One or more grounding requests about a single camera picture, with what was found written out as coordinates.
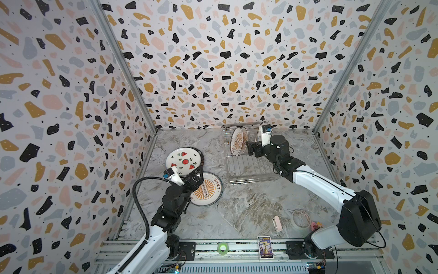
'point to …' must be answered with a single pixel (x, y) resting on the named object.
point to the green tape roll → (220, 253)
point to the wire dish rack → (245, 169)
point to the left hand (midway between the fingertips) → (199, 170)
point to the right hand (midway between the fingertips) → (256, 139)
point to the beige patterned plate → (210, 192)
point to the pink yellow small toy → (315, 226)
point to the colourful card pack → (265, 246)
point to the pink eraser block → (278, 224)
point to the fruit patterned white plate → (185, 160)
